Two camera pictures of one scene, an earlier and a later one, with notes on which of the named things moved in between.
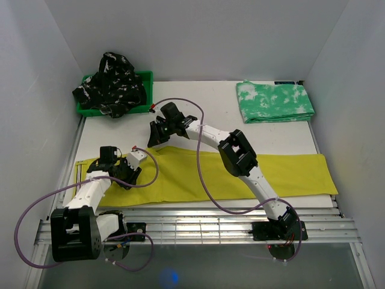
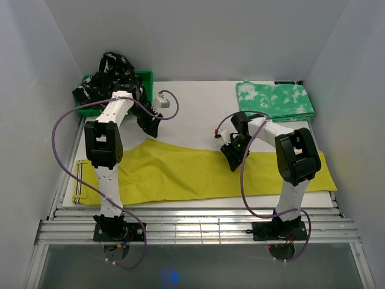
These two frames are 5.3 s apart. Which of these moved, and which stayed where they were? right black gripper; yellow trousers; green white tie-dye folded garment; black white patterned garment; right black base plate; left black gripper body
Moved: left black gripper body; right black gripper
Stayed: green white tie-dye folded garment; right black base plate; black white patterned garment; yellow trousers
